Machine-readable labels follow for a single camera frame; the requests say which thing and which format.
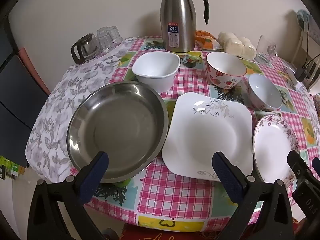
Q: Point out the white printed box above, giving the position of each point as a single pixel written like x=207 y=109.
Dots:
x=303 y=20

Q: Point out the small white floral bowl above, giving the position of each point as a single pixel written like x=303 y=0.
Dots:
x=265 y=92

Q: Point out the small white box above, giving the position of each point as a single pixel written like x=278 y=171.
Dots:
x=292 y=77

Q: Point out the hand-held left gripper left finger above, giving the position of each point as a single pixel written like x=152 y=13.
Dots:
x=95 y=173

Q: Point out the orange snack packet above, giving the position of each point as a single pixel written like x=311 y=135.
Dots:
x=205 y=40

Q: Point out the stainless steel thermos jug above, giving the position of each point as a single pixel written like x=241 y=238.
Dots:
x=178 y=15

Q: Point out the stainless steel basin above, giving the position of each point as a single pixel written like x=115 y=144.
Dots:
x=115 y=127

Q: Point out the pink floral round plate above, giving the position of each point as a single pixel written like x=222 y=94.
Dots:
x=272 y=150

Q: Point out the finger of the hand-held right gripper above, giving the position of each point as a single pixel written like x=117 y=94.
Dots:
x=317 y=166
x=300 y=170

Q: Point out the black power adapter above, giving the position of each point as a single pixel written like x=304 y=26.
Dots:
x=302 y=73

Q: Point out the pink checked tablecloth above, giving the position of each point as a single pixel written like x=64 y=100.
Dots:
x=175 y=195

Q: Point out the clear glass mug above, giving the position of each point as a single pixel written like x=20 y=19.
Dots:
x=265 y=48

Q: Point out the white square bowl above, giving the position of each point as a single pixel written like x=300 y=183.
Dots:
x=156 y=67

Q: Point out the white square plate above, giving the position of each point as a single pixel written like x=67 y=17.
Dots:
x=207 y=135

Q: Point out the grey floral cloth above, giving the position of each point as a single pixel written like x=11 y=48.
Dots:
x=57 y=105

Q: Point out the red chair back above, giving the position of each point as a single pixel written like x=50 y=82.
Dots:
x=32 y=67

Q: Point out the bag of white buns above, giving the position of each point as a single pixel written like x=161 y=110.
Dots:
x=237 y=45

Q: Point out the dark blue cabinet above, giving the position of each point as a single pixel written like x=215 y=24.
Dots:
x=17 y=105

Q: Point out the strawberry print bowl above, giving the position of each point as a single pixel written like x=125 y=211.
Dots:
x=225 y=67

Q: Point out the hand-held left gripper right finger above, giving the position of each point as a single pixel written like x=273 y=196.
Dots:
x=227 y=177

